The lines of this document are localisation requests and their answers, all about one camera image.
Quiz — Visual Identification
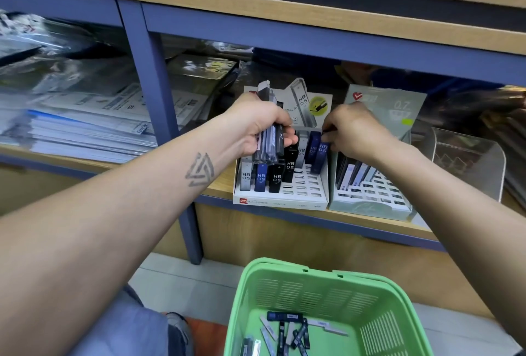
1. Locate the person's left hand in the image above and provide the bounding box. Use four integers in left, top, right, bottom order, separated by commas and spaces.
220, 92, 299, 160

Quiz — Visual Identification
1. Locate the person's right hand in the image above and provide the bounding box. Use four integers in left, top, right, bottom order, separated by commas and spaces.
321, 102, 397, 169

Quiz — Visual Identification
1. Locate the bundle of lead cases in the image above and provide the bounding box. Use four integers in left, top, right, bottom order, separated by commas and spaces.
253, 80, 287, 165

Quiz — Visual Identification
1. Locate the pale green display box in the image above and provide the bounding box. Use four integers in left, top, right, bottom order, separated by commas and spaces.
329, 84, 428, 223

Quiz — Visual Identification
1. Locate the white display box red label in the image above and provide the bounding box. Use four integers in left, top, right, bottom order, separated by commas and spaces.
232, 78, 334, 210

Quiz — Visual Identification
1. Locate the clear plastic display box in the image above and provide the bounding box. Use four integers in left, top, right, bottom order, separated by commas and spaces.
409, 120, 507, 231

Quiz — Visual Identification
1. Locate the green plastic basket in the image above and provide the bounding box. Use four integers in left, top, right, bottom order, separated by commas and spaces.
224, 257, 435, 356

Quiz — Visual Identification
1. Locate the pile of lead cases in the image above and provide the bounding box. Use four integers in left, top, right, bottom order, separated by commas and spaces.
238, 311, 350, 356

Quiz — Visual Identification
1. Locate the person's right forearm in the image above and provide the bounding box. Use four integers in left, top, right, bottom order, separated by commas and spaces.
370, 139, 526, 348

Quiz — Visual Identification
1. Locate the person's left forearm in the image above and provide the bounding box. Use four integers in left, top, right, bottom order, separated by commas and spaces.
0, 125, 239, 356

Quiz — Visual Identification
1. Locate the stack of wrapped paper packs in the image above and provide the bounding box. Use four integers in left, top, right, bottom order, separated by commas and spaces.
0, 10, 239, 165

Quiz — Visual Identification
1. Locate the colourful printed mat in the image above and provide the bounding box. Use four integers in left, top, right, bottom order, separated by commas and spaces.
187, 319, 230, 356

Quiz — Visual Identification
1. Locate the grey sneaker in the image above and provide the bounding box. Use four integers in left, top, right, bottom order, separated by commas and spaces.
167, 312, 196, 356

